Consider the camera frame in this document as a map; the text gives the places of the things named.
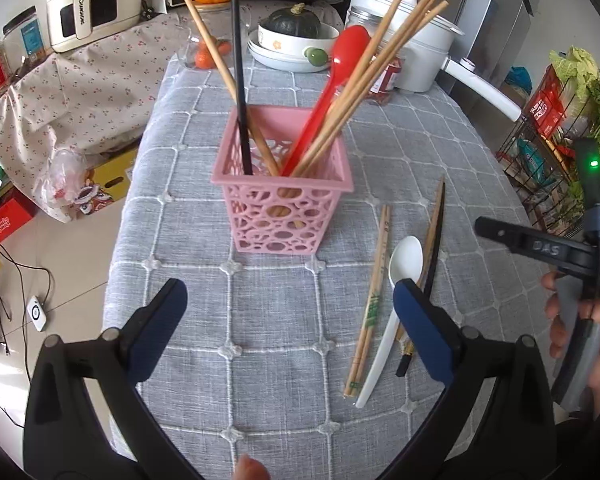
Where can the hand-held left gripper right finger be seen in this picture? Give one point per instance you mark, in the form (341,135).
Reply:
(420,330)

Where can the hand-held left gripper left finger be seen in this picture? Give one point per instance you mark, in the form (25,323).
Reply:
(155,330)

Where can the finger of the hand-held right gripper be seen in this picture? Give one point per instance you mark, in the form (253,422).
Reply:
(495,232)

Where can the green print bamboo chopstick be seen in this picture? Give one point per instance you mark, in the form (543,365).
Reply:
(371,285)
(379,285)

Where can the white plastic spoon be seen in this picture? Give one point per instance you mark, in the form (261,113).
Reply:
(405,260)

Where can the pink plastic utensil basket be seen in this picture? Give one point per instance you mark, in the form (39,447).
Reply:
(280,230)

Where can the red plastic spoon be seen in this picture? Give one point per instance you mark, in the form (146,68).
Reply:
(350,45)

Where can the person's left hand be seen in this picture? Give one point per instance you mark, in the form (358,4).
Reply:
(250,470)

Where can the small white device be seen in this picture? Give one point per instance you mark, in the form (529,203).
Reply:
(36,312)

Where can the grey checked tablecloth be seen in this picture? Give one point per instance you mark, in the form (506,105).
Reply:
(280,310)

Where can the red snack packet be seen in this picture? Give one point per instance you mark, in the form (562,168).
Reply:
(545,107)

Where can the blue plastic bag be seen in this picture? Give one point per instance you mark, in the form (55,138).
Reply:
(517,79)

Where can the yellow cardboard box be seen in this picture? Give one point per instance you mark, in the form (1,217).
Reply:
(115,170)

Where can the clear plastic bag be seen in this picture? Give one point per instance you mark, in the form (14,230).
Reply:
(67,172)

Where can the red cardboard box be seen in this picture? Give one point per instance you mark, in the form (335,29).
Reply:
(7,220)

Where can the white electric pot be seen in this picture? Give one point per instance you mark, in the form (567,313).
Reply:
(430,60)

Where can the napa cabbage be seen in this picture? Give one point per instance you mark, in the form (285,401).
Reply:
(577,67)

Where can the grey refrigerator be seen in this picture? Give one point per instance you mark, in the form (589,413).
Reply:
(500,20)

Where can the small floral print cloth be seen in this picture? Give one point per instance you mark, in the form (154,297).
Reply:
(80,100)

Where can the small green round fruit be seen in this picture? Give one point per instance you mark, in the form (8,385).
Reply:
(314,56)

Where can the bowl with green squash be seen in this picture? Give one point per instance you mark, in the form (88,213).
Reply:
(280,62)

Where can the small red tomato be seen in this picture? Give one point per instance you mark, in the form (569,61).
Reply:
(224,47)
(202,58)

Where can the glass jar with wooden lid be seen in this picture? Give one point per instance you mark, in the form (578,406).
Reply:
(187,52)

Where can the dark green squash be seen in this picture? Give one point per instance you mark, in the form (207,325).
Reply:
(295,22)

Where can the clear container with black lid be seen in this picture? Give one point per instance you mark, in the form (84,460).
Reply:
(30,40)

